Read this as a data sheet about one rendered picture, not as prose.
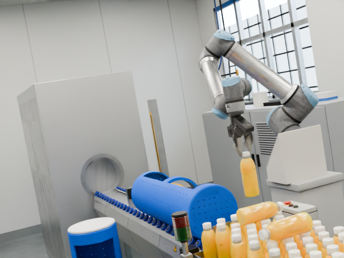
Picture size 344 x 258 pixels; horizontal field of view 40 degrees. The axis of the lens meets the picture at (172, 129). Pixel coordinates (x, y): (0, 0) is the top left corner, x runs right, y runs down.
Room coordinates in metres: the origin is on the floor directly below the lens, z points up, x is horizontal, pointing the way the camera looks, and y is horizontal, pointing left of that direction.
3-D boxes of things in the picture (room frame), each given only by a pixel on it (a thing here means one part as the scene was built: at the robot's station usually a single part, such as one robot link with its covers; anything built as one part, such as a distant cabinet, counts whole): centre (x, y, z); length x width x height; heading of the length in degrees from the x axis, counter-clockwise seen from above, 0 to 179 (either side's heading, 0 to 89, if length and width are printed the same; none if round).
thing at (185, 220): (1.76, 0.03, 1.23); 0.06 x 0.06 x 0.04
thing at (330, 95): (3.90, -1.25, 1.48); 0.24 x 0.12 x 0.08; 29
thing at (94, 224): (2.74, 0.56, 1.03); 0.28 x 0.28 x 0.01
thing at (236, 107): (2.24, -0.31, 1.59); 0.10 x 0.09 x 0.05; 112
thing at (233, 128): (2.25, -0.31, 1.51); 0.09 x 0.08 x 0.12; 22
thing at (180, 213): (1.76, 0.03, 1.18); 0.06 x 0.06 x 0.16
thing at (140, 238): (3.22, 0.25, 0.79); 2.17 x 0.29 x 0.34; 23
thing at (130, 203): (3.48, 0.36, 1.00); 0.10 x 0.04 x 0.15; 113
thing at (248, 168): (2.22, -0.32, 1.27); 0.07 x 0.07 x 0.19
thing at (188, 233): (1.76, 0.03, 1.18); 0.06 x 0.06 x 0.05
